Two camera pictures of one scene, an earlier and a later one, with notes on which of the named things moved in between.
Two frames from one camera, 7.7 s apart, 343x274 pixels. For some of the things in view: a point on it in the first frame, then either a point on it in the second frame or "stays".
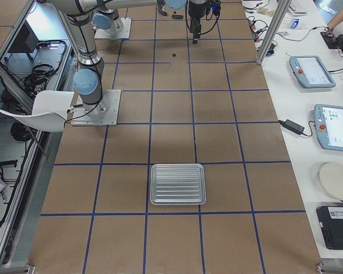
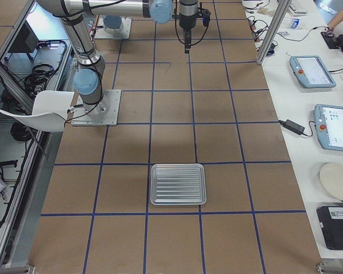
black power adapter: (292, 126) stays
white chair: (50, 112) stays
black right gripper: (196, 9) -> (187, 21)
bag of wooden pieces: (266, 11) stays
